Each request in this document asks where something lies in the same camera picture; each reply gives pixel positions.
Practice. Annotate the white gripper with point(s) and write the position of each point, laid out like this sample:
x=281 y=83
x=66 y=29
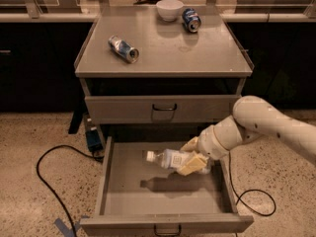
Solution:
x=207 y=142

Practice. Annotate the clear blue-label plastic bottle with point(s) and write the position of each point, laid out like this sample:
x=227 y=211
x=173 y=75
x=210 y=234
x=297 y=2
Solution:
x=171 y=159

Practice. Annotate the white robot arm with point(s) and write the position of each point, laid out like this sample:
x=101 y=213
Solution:
x=251 y=118

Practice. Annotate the grey open middle drawer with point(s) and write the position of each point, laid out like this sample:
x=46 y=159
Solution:
x=136 y=197

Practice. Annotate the grey drawer cabinet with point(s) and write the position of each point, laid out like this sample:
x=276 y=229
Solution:
x=171 y=62

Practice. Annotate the grey top drawer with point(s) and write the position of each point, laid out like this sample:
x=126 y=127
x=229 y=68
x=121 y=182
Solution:
x=165 y=109

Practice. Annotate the blue power box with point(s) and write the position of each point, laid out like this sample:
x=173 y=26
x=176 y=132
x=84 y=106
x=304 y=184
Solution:
x=93 y=140

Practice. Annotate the silver blue soda can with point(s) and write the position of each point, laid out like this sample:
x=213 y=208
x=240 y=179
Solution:
x=122 y=48

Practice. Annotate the blue pepsi can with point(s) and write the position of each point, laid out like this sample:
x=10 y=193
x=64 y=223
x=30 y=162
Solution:
x=191 y=20

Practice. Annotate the white bowl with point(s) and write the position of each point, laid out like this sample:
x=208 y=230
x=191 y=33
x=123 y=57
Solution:
x=169 y=10

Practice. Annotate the blue tape on floor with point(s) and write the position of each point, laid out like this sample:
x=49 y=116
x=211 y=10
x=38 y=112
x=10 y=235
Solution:
x=76 y=231

